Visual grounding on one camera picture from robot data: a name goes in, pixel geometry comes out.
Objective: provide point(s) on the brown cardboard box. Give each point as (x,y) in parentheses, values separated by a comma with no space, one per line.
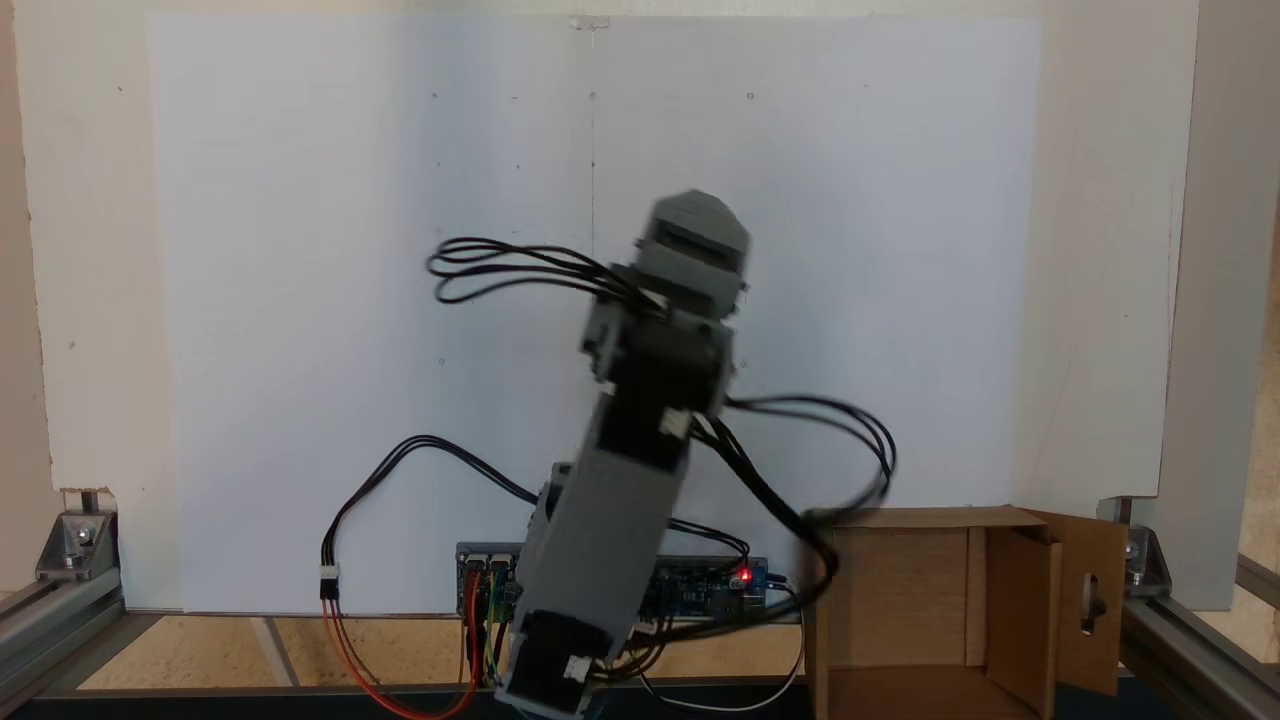
(900,620)

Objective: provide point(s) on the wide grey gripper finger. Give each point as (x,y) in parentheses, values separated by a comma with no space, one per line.
(700,222)

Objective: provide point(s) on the blue circuit board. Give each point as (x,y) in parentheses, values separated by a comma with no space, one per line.
(700,590)

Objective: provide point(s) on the clear tape piece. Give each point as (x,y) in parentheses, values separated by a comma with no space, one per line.
(589,22)

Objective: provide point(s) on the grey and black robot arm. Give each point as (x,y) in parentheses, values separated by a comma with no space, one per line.
(600,540)

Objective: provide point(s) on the aluminium corner bracket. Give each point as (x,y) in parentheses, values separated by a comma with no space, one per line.
(1148,565)
(75,545)

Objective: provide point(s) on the white paper sheet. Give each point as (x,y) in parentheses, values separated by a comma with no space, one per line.
(300,300)

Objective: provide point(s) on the aluminium frame rail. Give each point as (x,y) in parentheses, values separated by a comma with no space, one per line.
(50,630)
(1190,650)

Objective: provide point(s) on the aluminium frame post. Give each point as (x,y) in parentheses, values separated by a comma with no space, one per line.
(1220,300)

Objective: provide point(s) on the grey circuit board tray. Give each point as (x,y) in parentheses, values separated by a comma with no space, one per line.
(480,549)

